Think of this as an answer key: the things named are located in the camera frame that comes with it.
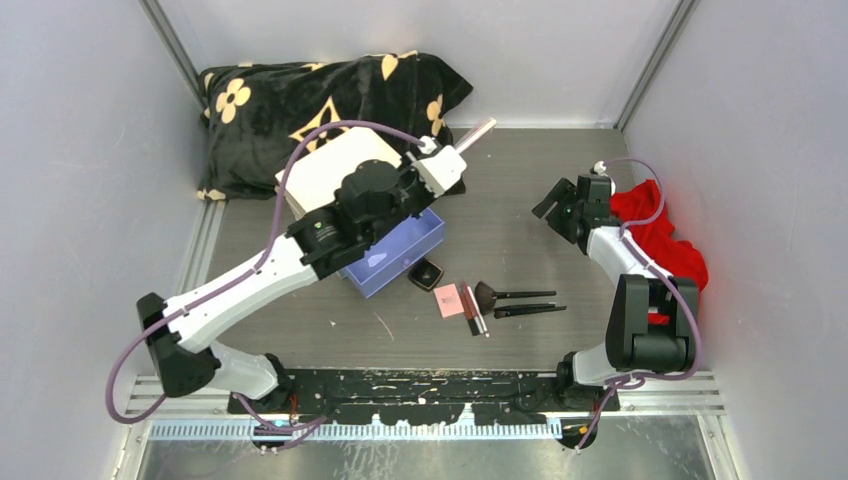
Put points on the large powder brush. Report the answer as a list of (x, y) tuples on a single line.
[(486, 296)]

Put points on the black square compact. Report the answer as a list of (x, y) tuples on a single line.
[(425, 275)]

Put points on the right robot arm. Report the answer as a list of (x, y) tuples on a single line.
[(651, 331)]

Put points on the holographic pink palette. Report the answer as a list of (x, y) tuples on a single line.
[(474, 134)]

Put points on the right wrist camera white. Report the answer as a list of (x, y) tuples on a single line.
[(599, 168)]

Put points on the black makeup brush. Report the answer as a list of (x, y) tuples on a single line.
[(528, 309)]

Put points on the black floral plush blanket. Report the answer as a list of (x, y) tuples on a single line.
[(257, 114)]

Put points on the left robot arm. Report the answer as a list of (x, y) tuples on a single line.
[(181, 333)]

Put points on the red cloth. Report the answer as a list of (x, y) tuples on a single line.
[(657, 238)]

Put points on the white makeup pencil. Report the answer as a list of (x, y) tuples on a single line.
[(479, 319)]

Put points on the white drawer organizer box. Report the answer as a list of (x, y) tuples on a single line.
[(317, 175)]

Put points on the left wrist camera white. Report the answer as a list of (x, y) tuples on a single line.
[(441, 168)]

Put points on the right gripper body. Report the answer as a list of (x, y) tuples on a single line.
[(580, 208)]

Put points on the small pink compact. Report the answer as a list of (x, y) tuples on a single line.
[(449, 301)]

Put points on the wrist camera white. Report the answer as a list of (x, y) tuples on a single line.
[(599, 168), (441, 168)]

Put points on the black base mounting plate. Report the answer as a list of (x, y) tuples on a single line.
[(433, 397)]

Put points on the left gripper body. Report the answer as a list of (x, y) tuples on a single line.
[(413, 197)]

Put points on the red makeup pencil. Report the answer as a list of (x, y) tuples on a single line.
[(468, 313)]

